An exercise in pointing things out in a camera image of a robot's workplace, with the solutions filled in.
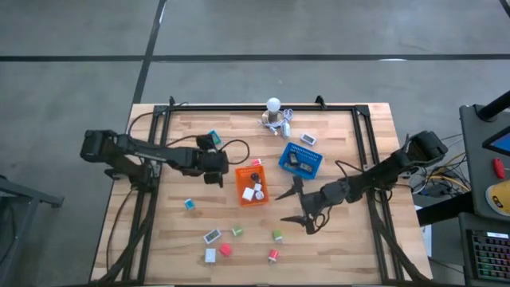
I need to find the yellow round device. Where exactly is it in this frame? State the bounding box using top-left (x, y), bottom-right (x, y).
top-left (484, 179), bottom-right (510, 218)

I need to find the orange plastic basket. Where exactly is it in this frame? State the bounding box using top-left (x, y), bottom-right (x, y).
top-left (233, 164), bottom-right (270, 207)

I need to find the black pole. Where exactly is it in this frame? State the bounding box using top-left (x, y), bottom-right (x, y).
top-left (477, 89), bottom-right (510, 123)

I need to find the thin black cable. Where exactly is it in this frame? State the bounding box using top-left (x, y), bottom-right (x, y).
top-left (127, 110), bottom-right (161, 136)

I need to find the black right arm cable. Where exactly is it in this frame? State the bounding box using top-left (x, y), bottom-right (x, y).
top-left (314, 159), bottom-right (395, 234)

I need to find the white paper sheet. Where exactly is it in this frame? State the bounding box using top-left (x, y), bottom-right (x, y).
top-left (414, 205), bottom-right (434, 258)

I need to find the yellow and black cable bundle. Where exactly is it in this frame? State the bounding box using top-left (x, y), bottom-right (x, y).
top-left (406, 133), bottom-right (473, 199)

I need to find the black cart bar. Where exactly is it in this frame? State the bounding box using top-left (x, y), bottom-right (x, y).
top-left (416, 191), bottom-right (475, 227)

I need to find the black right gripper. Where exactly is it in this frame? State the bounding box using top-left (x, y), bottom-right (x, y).
top-left (274, 175), bottom-right (343, 235)

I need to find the blue plastic basket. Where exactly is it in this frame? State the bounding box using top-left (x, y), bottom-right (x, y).
top-left (277, 141), bottom-right (324, 180)

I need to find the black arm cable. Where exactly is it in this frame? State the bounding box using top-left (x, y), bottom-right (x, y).
top-left (165, 135), bottom-right (251, 167)
top-left (314, 159), bottom-right (395, 234)

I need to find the gray equipment cart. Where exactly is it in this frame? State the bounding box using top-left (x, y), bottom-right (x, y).
top-left (457, 101), bottom-right (510, 222)

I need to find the gray metal stand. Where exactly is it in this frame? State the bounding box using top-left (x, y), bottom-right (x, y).
top-left (0, 174), bottom-right (65, 287)

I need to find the backlit keyboard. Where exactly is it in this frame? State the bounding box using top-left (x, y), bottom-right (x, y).
top-left (469, 229), bottom-right (510, 282)

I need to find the white charger with black end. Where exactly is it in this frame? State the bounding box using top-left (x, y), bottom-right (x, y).
top-left (249, 171), bottom-right (263, 192)

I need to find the brass lamp with white bulb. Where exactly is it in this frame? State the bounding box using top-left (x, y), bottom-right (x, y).
top-left (261, 96), bottom-right (286, 125)

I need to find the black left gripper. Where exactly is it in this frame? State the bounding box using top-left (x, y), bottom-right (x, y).
top-left (197, 134), bottom-right (230, 188)

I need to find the red handheld device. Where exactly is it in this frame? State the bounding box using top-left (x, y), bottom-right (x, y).
top-left (492, 158), bottom-right (506, 180)

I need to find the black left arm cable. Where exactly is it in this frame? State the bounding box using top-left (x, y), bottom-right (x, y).
top-left (165, 135), bottom-right (251, 167)

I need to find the tablet with blue screen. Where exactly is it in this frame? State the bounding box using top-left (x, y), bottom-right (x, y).
top-left (481, 126), bottom-right (510, 157)

